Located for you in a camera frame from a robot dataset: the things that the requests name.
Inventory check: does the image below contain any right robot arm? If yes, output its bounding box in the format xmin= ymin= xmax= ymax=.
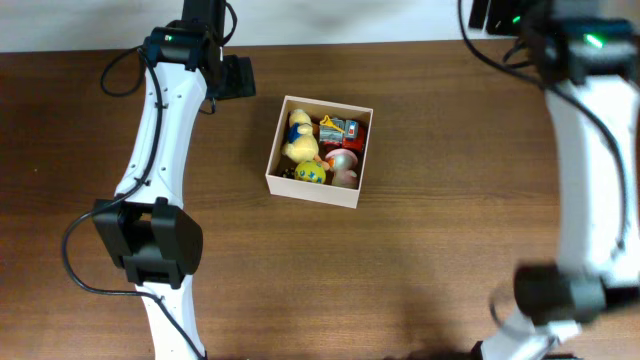
xmin=458 ymin=0 xmax=639 ymax=360

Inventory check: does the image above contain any yellow blue ball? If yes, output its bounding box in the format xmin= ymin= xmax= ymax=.
xmin=294 ymin=160 xmax=327 ymax=184

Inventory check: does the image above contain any red toy fire truck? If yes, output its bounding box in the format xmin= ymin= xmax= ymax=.
xmin=319 ymin=115 xmax=367 ymax=153

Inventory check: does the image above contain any pink cardboard box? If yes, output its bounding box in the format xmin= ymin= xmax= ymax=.
xmin=265 ymin=95 xmax=374 ymax=208

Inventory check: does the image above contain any white duck figurine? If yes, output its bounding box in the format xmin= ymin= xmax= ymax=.
xmin=325 ymin=148 xmax=359 ymax=189

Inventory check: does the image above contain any yellow plush duck toy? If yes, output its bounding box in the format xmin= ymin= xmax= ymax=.
xmin=281 ymin=109 xmax=330 ymax=170

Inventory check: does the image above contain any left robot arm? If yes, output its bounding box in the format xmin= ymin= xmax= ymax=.
xmin=91 ymin=0 xmax=256 ymax=359

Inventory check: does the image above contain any black round cap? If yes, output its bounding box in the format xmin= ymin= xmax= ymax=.
xmin=281 ymin=168 xmax=295 ymax=179

